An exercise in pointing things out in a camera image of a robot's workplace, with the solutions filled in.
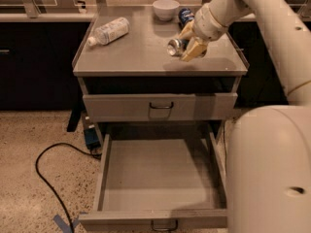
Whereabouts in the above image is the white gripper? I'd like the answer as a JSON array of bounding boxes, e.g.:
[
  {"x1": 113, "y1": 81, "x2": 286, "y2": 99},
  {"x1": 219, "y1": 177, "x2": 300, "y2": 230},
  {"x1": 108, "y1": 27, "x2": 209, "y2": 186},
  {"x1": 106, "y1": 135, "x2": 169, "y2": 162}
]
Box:
[{"x1": 178, "y1": 3, "x2": 227, "y2": 62}]

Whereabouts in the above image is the silver blue redbull can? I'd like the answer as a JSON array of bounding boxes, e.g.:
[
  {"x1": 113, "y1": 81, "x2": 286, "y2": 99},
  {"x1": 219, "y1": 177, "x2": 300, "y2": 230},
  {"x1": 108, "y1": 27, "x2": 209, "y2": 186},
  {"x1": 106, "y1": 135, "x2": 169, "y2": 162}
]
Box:
[{"x1": 167, "y1": 39, "x2": 189, "y2": 56}]

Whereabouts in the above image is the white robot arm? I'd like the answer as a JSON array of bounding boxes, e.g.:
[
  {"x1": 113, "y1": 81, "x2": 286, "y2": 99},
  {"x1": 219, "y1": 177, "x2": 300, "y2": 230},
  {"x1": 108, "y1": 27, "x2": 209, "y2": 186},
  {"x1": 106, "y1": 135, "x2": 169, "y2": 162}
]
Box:
[{"x1": 180, "y1": 0, "x2": 311, "y2": 233}]

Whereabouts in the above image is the blue pepsi can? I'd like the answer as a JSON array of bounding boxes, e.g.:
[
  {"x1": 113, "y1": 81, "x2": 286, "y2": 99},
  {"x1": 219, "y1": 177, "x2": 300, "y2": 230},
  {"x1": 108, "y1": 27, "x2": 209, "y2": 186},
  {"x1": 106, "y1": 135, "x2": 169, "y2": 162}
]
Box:
[{"x1": 178, "y1": 8, "x2": 194, "y2": 27}]

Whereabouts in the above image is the closed grey top drawer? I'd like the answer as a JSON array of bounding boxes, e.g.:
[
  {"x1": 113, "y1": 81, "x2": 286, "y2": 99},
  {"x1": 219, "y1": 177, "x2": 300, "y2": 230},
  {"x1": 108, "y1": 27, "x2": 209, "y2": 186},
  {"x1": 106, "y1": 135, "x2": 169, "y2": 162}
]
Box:
[{"x1": 83, "y1": 93, "x2": 237, "y2": 122}]

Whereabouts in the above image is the grey drawer cabinet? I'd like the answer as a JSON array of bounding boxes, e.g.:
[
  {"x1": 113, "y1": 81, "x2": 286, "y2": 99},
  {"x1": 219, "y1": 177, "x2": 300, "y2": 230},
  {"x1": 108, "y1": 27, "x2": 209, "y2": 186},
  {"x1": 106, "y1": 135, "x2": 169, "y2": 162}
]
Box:
[{"x1": 72, "y1": 5, "x2": 251, "y2": 233}]

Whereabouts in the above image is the open grey middle drawer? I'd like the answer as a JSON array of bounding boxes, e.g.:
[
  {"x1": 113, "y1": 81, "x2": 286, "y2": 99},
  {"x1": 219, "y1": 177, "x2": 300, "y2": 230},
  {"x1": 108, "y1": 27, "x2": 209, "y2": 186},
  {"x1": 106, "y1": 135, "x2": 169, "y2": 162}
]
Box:
[{"x1": 79, "y1": 133, "x2": 227, "y2": 232}]

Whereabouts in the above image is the white bowl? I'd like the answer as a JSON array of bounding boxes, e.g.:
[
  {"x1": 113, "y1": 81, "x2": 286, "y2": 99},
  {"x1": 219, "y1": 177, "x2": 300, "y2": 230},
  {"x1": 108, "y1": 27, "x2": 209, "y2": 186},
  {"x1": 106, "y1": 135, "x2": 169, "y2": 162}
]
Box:
[{"x1": 153, "y1": 0, "x2": 180, "y2": 21}]

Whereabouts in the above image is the clear plastic water bottle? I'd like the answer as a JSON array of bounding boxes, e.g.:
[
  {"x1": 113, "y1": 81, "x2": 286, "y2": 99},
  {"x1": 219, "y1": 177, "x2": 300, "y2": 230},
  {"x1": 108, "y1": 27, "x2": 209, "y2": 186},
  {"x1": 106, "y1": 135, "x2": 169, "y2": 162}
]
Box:
[{"x1": 86, "y1": 17, "x2": 129, "y2": 47}]

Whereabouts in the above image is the blue power adapter box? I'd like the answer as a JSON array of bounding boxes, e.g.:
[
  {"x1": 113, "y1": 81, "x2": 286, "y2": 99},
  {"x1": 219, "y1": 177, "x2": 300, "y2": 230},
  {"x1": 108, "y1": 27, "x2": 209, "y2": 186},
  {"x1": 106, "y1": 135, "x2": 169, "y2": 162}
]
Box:
[{"x1": 84, "y1": 127, "x2": 101, "y2": 150}]

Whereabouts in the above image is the blue tape cross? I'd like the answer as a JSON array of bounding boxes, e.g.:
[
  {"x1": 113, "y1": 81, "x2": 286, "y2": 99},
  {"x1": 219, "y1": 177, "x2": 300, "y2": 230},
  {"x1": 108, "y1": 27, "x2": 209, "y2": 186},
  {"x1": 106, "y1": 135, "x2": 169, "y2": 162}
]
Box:
[{"x1": 52, "y1": 215, "x2": 79, "y2": 233}]

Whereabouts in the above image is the black cable left floor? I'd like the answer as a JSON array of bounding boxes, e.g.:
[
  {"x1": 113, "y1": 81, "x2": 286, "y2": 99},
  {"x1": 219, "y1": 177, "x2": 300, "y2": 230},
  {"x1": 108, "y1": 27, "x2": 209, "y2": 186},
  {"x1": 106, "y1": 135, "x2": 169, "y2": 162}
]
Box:
[{"x1": 35, "y1": 142, "x2": 103, "y2": 233}]

